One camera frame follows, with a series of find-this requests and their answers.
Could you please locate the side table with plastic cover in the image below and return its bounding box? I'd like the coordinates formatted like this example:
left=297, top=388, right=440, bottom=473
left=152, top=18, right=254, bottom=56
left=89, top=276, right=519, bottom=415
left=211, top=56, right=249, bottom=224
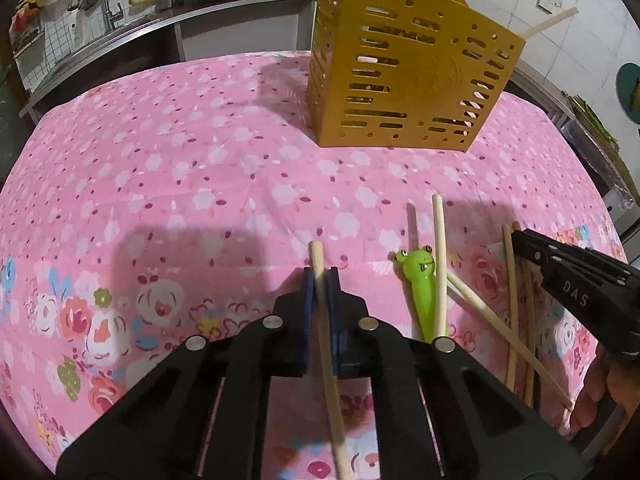
left=557, top=92, right=640, bottom=246

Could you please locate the red and yellow bag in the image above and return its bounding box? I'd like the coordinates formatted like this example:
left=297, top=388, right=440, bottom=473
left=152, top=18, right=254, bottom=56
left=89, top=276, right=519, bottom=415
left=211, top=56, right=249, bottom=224
left=11, top=0, right=43, bottom=36

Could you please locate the green frog training chopstick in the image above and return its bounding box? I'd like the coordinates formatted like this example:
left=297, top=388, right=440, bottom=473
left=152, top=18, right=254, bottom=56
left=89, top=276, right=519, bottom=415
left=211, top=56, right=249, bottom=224
left=394, top=245, right=442, bottom=345

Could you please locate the kitchen counter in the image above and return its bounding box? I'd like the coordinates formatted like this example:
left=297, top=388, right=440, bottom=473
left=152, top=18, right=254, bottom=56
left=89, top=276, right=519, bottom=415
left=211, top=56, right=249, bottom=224
left=19, top=0, right=321, bottom=121

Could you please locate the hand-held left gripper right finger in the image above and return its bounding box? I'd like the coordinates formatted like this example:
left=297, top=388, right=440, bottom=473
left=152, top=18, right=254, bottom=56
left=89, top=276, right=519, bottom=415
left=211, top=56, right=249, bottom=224
left=326, top=267, right=590, bottom=480

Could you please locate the kitchen base cabinet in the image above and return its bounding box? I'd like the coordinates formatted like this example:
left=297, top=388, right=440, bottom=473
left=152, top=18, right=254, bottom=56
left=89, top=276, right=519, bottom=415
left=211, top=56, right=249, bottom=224
left=175, top=0, right=321, bottom=61

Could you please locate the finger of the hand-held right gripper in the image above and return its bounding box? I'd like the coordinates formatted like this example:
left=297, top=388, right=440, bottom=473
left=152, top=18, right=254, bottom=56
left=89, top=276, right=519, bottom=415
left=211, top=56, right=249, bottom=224
left=544, top=267, right=640, bottom=346
left=512, top=228, right=632, bottom=285

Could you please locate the green round board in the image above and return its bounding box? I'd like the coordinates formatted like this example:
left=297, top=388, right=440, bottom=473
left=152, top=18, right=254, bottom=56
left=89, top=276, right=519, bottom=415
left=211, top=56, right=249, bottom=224
left=616, top=62, right=640, bottom=126

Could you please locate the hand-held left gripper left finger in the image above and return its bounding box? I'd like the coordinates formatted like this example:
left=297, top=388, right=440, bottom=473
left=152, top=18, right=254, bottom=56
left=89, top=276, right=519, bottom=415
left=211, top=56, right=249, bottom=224
left=56, top=267, right=321, bottom=480

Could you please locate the yellow perforated utensil holder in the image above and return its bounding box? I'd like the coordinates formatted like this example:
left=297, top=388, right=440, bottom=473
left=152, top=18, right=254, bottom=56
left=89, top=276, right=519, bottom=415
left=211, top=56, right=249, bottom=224
left=306, top=0, right=527, bottom=153

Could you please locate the person's right hand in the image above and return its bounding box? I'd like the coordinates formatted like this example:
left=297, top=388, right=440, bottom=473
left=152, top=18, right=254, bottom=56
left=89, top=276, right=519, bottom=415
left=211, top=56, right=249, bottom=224
left=570, top=359, right=640, bottom=436

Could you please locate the pink floral tablecloth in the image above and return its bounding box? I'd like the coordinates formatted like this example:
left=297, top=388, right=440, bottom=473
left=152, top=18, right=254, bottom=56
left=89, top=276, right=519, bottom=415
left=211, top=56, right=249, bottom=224
left=0, top=50, right=628, bottom=480

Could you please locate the wooden chopstick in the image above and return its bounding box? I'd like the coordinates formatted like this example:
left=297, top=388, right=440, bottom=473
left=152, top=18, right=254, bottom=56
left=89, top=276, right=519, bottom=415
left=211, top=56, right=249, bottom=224
left=308, top=240, right=357, bottom=480
left=445, top=270, right=575, bottom=412
left=520, top=6, right=579, bottom=39
left=502, top=224, right=521, bottom=392
left=407, top=202, right=423, bottom=253
left=511, top=220, right=537, bottom=407
left=431, top=193, right=449, bottom=338

